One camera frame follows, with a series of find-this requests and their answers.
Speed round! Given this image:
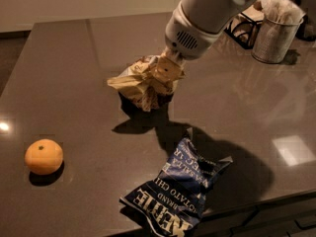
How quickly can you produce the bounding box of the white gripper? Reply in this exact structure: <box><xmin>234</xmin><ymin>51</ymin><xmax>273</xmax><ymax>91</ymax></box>
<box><xmin>151</xmin><ymin>4</ymin><xmax>220</xmax><ymax>95</ymax></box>

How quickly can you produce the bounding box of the brown chip bag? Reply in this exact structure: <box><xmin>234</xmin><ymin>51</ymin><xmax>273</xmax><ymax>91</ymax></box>
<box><xmin>107</xmin><ymin>55</ymin><xmax>175</xmax><ymax>112</ymax></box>

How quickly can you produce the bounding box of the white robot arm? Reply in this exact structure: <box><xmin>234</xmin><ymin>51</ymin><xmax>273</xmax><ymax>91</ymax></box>
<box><xmin>151</xmin><ymin>0</ymin><xmax>256</xmax><ymax>94</ymax></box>

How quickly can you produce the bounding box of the blue Kettle chip bag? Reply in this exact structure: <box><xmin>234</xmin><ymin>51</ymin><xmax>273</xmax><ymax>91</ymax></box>
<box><xmin>120</xmin><ymin>129</ymin><xmax>232</xmax><ymax>237</ymax></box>

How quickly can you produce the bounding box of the metal mesh utensil cup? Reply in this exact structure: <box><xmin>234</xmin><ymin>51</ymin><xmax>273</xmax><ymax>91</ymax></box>
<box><xmin>252</xmin><ymin>18</ymin><xmax>303</xmax><ymax>64</ymax></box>

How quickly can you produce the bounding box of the white plastic wrapped cutlery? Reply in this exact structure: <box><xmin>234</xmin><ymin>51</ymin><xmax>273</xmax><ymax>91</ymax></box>
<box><xmin>261</xmin><ymin>0</ymin><xmax>305</xmax><ymax>25</ymax></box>

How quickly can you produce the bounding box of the orange fruit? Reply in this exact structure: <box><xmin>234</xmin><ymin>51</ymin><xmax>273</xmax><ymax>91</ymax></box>
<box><xmin>25</xmin><ymin>139</ymin><xmax>63</xmax><ymax>175</ymax></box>

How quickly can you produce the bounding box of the black wire napkin basket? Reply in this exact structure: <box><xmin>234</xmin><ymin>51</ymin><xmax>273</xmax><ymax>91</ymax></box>
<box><xmin>225</xmin><ymin>6</ymin><xmax>264</xmax><ymax>49</ymax></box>

